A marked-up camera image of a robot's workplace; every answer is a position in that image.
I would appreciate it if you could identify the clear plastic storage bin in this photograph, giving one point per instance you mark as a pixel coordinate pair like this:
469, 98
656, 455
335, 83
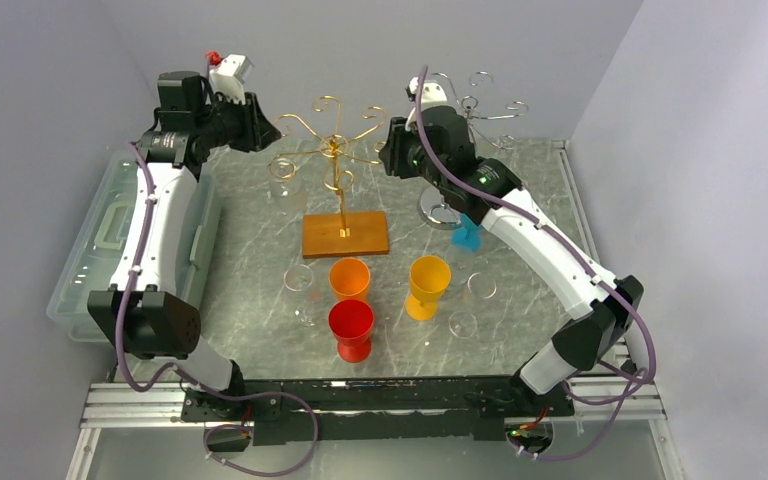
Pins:
102, 238

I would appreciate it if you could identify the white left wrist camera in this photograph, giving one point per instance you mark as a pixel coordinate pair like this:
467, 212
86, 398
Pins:
227, 75

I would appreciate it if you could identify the red plastic wine glass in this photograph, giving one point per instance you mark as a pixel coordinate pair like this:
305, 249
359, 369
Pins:
351, 323

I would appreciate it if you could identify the clear wine glass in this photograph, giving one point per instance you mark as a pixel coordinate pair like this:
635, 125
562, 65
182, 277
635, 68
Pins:
303, 292
286, 187
477, 293

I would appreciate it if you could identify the chrome wire glass rack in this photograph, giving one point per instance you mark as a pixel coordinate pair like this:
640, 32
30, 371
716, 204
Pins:
477, 112

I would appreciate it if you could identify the yellow plastic wine glass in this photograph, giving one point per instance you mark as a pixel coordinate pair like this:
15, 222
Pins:
429, 277

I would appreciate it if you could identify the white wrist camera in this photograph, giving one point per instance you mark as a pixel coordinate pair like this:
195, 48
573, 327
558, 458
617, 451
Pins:
227, 75
431, 94

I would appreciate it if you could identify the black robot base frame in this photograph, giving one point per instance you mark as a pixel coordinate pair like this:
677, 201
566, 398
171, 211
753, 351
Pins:
481, 407

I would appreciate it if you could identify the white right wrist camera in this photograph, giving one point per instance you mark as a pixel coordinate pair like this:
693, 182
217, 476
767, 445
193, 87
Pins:
431, 94

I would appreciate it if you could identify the blue plastic wine glass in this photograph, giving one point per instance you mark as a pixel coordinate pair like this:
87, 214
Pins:
467, 235

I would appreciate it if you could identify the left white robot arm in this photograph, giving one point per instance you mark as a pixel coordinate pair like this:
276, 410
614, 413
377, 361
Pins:
151, 328

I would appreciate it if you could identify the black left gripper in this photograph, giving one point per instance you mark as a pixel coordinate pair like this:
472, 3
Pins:
259, 131

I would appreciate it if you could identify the gold wire rack wooden base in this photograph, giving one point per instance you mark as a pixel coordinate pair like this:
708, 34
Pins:
344, 233

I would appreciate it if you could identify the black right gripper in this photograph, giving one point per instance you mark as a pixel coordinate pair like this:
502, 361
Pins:
391, 154

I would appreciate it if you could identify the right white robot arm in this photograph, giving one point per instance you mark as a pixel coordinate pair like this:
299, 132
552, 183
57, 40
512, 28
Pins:
601, 306

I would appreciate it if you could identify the orange plastic wine glass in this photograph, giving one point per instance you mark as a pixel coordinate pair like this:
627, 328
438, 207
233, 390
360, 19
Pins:
349, 278

